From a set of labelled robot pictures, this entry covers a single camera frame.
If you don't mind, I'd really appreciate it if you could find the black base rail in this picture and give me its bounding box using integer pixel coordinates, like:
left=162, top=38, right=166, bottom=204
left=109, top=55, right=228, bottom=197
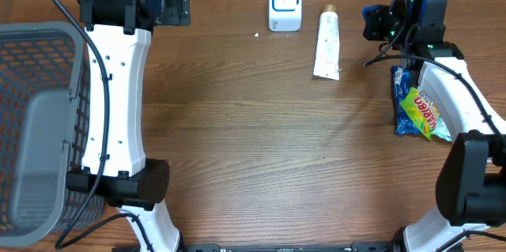
left=111, top=242, right=396, bottom=252

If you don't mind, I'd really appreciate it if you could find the green Haribo candy bag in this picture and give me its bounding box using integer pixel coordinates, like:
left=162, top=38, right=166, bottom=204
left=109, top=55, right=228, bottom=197
left=400, top=88, right=440, bottom=140

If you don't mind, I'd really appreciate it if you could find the light green wipes packet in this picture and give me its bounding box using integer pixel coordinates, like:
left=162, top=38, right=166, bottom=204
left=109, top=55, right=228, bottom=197
left=432, top=117, right=452, bottom=142

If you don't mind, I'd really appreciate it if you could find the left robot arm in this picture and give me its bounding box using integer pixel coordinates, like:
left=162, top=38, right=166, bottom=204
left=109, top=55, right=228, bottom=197
left=66, top=0, right=184, bottom=251

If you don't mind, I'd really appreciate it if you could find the white tube with gold cap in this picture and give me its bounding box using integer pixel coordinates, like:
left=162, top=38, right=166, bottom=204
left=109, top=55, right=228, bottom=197
left=313, top=4, right=340, bottom=81

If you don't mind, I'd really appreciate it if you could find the grey plastic basket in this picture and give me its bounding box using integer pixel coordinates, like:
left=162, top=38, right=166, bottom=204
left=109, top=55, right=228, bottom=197
left=1, top=21, right=89, bottom=247

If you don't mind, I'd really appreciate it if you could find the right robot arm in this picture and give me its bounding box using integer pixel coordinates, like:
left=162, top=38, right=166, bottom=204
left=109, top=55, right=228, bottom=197
left=351, top=0, right=505, bottom=251

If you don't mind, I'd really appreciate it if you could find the white barcode scanner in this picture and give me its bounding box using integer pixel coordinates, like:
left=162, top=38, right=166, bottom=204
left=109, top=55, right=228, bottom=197
left=268, top=0, right=302, bottom=32

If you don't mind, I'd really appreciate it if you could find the blue Oreo cookie pack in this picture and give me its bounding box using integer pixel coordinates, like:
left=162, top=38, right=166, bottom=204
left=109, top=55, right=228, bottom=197
left=391, top=66, right=421, bottom=135

